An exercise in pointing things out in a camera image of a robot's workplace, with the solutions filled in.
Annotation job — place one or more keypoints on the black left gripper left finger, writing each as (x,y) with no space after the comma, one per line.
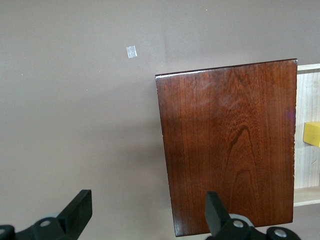
(72,220)

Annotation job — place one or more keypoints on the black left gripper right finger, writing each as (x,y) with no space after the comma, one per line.
(217,217)

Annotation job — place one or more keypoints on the yellow wooden block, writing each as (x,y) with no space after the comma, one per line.
(312,133)

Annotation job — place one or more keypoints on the dark brown wooden cabinet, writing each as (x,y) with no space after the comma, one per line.
(225,137)

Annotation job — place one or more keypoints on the small clear tape patch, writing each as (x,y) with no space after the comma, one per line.
(131,52)

